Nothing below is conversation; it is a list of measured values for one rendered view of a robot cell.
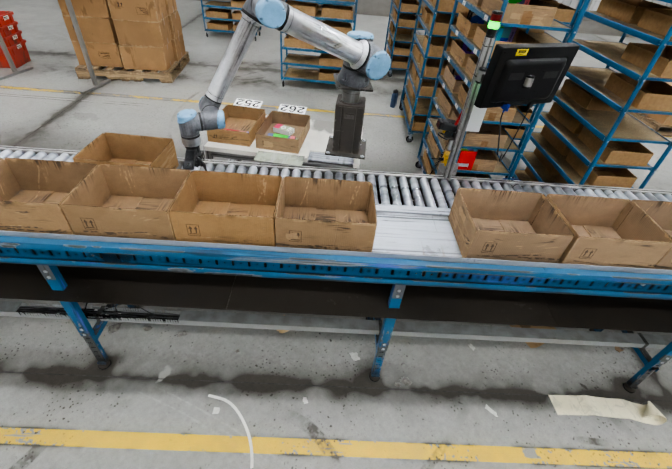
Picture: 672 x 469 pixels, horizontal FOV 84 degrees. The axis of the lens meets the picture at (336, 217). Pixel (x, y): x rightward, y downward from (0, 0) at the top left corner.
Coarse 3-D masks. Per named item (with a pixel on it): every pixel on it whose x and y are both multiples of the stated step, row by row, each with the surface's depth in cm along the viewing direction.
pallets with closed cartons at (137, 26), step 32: (64, 0) 452; (96, 0) 454; (128, 0) 452; (160, 0) 475; (96, 32) 475; (128, 32) 475; (160, 32) 477; (96, 64) 500; (128, 64) 498; (160, 64) 501
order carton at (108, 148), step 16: (96, 144) 202; (112, 144) 211; (128, 144) 211; (144, 144) 210; (160, 144) 210; (80, 160) 185; (96, 160) 184; (112, 160) 215; (128, 160) 216; (144, 160) 217; (160, 160) 194; (176, 160) 214
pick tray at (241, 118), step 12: (228, 108) 267; (240, 108) 266; (252, 108) 264; (228, 120) 266; (240, 120) 267; (252, 120) 268; (216, 132) 237; (228, 132) 236; (240, 132) 235; (252, 132) 241; (240, 144) 240
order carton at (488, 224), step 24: (480, 192) 167; (504, 192) 167; (528, 192) 167; (456, 216) 165; (480, 216) 175; (504, 216) 175; (528, 216) 175; (552, 216) 159; (456, 240) 163; (480, 240) 146; (504, 240) 146; (528, 240) 146; (552, 240) 146
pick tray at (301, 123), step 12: (264, 120) 249; (276, 120) 267; (288, 120) 266; (300, 120) 264; (264, 132) 252; (276, 132) 257; (300, 132) 260; (264, 144) 237; (276, 144) 236; (288, 144) 235; (300, 144) 240
